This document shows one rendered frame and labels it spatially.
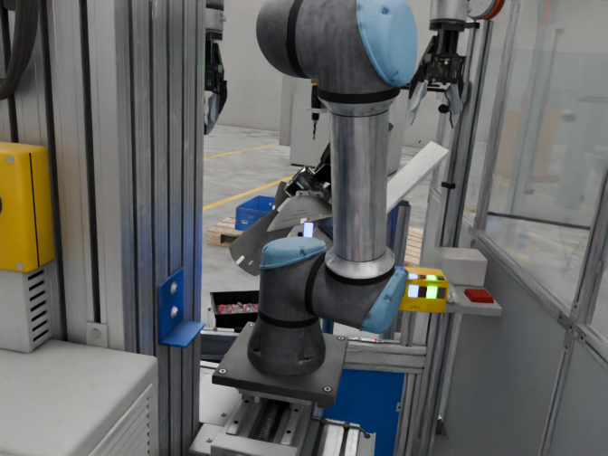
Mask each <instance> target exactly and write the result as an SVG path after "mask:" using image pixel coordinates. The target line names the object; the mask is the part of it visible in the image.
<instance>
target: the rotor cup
mask: <svg viewBox="0 0 608 456"><path fill-rule="evenodd" d="M309 168H310V169H311V170H312V171H313V172H314V173H316V172H315V171H314V170H313V169H312V168H311V167H310V166H308V165H305V166H304V167H302V168H301V169H300V170H299V171H298V172H297V173H296V174H295V175H294V176H293V177H292V178H291V180H290V181H289V182H288V183H287V184H286V185H285V187H284V191H285V192H287V193H288V194H289V195H290V196H291V197H293V196H295V195H296V192H297V191H308V190H311V192H321V193H323V197H324V198H326V199H327V201H328V200H329V199H330V198H331V197H332V192H331V184H330V185H328V186H326V187H325V186H323V185H322V183H323V181H322V180H320V179H317V178H316V177H313V176H314V173H313V172H312V171H311V170H309ZM295 176H297V177H296V179H295V180H294V177H295ZM297 182H299V183H300V184H301V185H302V186H303V187H304V188H303V189H302V188H301V187H300V186H299V185H297V184H296V183H297Z"/></svg>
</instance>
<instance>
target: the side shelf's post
mask: <svg viewBox="0 0 608 456"><path fill-rule="evenodd" d="M454 317H455V313H447V312H444V313H442V314H441V320H440V326H439V332H438V338H437V344H436V349H435V356H434V361H433V367H432V378H431V384H430V390H429V395H428V402H427V407H426V414H425V419H424V425H423V436H422V442H421V448H420V453H419V456H432V449H433V444H434V438H435V432H436V426H437V421H438V415H439V410H440V404H441V399H442V389H443V383H444V377H445V372H446V366H447V361H448V355H449V349H450V343H451V333H452V328H453V322H454Z"/></svg>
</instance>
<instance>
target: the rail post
mask: <svg viewBox="0 0 608 456"><path fill-rule="evenodd" d="M422 379H423V375H420V374H407V379H406V386H405V392H404V404H403V410H402V417H401V423H400V430H399V436H398V443H397V449H396V455H395V456H411V450H412V445H413V433H414V427H415V421H416V415H417V409H418V403H419V397H420V391H421V385H422Z"/></svg>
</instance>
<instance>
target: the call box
mask: <svg viewBox="0 0 608 456"><path fill-rule="evenodd" d="M405 268H406V285H405V292H404V296H403V298H402V301H401V304H400V307H399V309H398V310H407V311H420V312H432V313H444V312H445V306H446V300H447V295H448V288H449V282H448V281H447V279H446V278H445V276H444V275H443V273H442V271H441V270H437V269H425V268H412V267H405ZM409 274H416V275H417V279H415V278H410V276H409ZM419 274H422V275H425V276H426V279H420V278H419V277H418V275H419ZM428 275H434V277H435V280H429V279H428V277H427V276H428ZM437 276H443V277H444V279H445V280H438V279H437V278H436V277H437ZM410 285H412V286H418V289H419V286H425V287H427V290H428V287H436V288H446V291H445V297H444V299H436V295H435V299H433V298H427V294H426V298H420V297H409V296H408V294H409V287H410Z"/></svg>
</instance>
